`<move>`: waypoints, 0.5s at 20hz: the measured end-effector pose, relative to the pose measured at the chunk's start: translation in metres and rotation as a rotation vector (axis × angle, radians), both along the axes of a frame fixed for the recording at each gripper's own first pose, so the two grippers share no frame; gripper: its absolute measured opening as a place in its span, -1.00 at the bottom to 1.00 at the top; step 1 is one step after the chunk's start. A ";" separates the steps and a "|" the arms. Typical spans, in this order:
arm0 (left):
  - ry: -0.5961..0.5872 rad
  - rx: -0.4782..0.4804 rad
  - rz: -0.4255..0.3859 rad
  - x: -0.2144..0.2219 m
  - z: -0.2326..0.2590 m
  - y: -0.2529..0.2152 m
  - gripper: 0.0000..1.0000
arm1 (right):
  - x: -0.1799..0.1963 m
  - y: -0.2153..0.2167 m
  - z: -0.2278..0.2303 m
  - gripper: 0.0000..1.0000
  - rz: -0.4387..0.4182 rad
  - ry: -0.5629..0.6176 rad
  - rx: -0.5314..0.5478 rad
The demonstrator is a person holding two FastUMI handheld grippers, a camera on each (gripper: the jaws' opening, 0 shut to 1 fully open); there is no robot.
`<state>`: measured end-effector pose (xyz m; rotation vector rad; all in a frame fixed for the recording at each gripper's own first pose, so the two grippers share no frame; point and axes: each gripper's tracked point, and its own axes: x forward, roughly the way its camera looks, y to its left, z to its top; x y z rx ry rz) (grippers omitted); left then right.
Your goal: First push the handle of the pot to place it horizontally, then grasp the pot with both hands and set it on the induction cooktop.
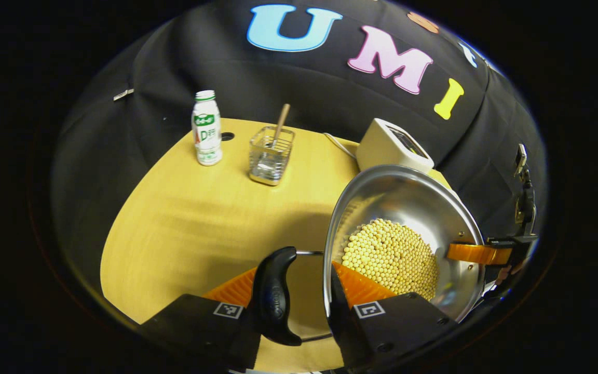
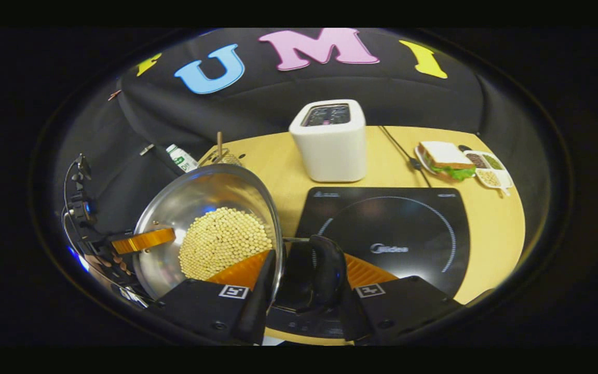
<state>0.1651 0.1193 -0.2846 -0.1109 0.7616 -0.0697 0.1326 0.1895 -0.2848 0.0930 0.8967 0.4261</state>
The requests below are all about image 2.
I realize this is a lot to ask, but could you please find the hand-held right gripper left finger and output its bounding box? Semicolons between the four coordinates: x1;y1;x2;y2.
156;249;277;344

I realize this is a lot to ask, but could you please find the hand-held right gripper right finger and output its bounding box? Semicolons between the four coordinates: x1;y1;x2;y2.
338;253;464;344

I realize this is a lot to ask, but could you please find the stainless steel pot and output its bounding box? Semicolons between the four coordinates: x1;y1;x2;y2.
133;164;349;315

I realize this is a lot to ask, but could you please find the black induction cooktop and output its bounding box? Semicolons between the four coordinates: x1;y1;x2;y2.
265;187;471;338

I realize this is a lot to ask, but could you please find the pile of yellow soybeans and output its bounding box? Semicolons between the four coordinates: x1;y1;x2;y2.
179;207;274;281

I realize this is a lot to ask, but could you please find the white bottle green label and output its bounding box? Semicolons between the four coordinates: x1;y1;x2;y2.
166;144;199;173

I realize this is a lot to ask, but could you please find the sandwich with lettuce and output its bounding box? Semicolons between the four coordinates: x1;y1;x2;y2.
415;141;477;182

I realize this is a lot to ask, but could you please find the white divided bean dish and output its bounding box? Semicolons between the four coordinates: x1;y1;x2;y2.
464;150;513;196

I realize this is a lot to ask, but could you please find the white toaster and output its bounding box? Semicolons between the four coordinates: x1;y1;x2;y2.
289;99;367;182

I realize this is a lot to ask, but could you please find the wire mesh basket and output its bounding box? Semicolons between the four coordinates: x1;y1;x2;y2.
198;148;243;168

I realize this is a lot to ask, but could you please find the black power cable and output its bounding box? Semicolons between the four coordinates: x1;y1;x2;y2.
379;126;432;188

